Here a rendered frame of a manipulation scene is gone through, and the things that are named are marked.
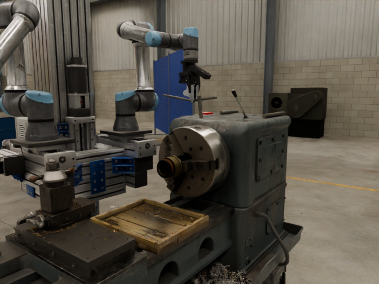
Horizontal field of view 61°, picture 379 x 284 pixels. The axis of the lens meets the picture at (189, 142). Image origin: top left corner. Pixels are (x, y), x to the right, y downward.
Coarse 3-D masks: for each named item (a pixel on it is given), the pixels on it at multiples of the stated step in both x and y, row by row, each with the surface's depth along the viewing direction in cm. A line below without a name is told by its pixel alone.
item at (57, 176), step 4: (60, 168) 101; (44, 172) 97; (48, 172) 97; (52, 172) 97; (56, 172) 98; (60, 172) 98; (64, 172) 101; (44, 176) 97; (48, 176) 96; (52, 176) 96; (56, 176) 97; (60, 176) 98; (64, 176) 99; (40, 180) 97; (44, 180) 96; (48, 180) 96; (52, 180) 96; (56, 180) 97; (60, 180) 97
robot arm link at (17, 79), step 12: (0, 12) 146; (12, 12) 144; (0, 24) 148; (12, 60) 151; (24, 60) 156; (12, 72) 152; (24, 72) 156; (12, 84) 153; (24, 84) 156; (12, 96) 152; (12, 108) 153
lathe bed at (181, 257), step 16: (192, 208) 153; (208, 208) 146; (224, 208) 145; (224, 224) 144; (192, 240) 124; (208, 240) 138; (224, 240) 145; (160, 256) 106; (176, 256) 116; (192, 256) 125; (208, 256) 134; (16, 272) 94; (32, 272) 94; (160, 272) 110; (176, 272) 119; (192, 272) 124
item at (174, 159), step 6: (168, 156) 135; (174, 156) 133; (162, 162) 129; (168, 162) 128; (174, 162) 130; (180, 162) 132; (162, 168) 133; (168, 168) 128; (174, 168) 129; (180, 168) 131; (162, 174) 131; (168, 174) 128; (174, 174) 130
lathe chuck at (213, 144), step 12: (180, 132) 140; (192, 132) 136; (204, 132) 137; (180, 144) 141; (192, 144) 137; (204, 144) 133; (216, 144) 136; (192, 156) 138; (204, 156) 134; (216, 156) 132; (192, 180) 139; (204, 180) 136; (216, 180) 136; (180, 192) 144; (192, 192) 140; (204, 192) 136
